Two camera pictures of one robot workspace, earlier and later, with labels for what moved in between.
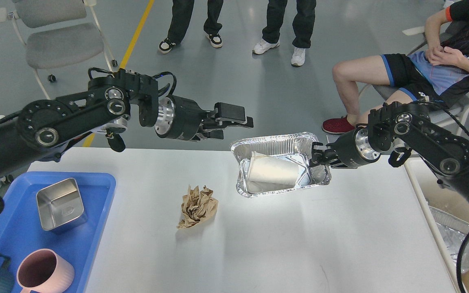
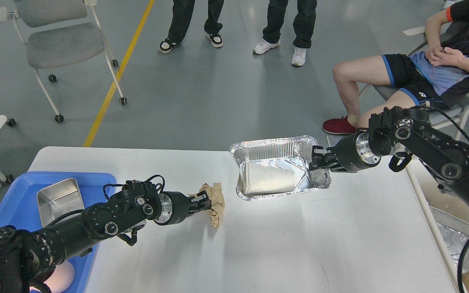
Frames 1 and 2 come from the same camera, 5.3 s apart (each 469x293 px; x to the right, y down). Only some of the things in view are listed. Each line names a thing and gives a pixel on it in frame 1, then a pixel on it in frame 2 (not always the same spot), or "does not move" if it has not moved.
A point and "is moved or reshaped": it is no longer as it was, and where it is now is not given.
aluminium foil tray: [268, 165] does not move
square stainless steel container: [61, 206] does not move
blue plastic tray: [18, 228] does not move
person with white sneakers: [303, 27] does not move
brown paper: [197, 207] is moved or reshaped
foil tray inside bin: [454, 230] does not move
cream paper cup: [265, 172] is moved or reshaped
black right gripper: [353, 149] does not move
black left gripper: [180, 118] to [175, 206]
